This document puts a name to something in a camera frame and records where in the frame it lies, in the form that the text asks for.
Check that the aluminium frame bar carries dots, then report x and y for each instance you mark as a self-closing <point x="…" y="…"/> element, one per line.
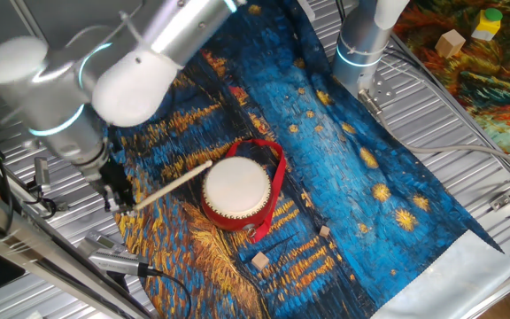
<point x="16" y="235"/>

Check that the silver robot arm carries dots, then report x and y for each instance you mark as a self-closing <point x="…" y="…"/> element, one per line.
<point x="149" y="66"/>

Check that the yellow block green cap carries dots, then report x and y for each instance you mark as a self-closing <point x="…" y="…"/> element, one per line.
<point x="485" y="27"/>

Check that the blue yellow painted cloth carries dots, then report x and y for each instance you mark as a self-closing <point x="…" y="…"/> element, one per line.
<point x="348" y="186"/>

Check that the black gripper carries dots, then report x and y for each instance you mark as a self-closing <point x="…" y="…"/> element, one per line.
<point x="115" y="179"/>

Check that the big wooden cube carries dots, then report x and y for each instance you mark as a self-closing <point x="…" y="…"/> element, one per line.
<point x="450" y="43"/>

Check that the silver digital scale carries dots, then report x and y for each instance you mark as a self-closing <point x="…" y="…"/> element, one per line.
<point x="100" y="241"/>

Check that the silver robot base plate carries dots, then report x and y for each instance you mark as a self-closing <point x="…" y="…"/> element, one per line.
<point x="381" y="88"/>

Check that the red drum white skin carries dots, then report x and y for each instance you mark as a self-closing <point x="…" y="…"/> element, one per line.
<point x="236" y="188"/>

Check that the orange green painted cloth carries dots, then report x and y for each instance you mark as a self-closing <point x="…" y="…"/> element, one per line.
<point x="481" y="84"/>

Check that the larger small wooden cube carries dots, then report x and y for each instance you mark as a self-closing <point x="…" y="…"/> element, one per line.
<point x="260" y="261"/>

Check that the wooden drumstick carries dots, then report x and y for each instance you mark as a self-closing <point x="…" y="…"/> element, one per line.
<point x="175" y="184"/>

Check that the tiny wooden cube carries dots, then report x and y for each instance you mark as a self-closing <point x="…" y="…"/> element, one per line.
<point x="324" y="231"/>

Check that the thin metal rod with clamp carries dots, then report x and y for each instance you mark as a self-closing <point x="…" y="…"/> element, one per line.
<point x="27" y="20"/>

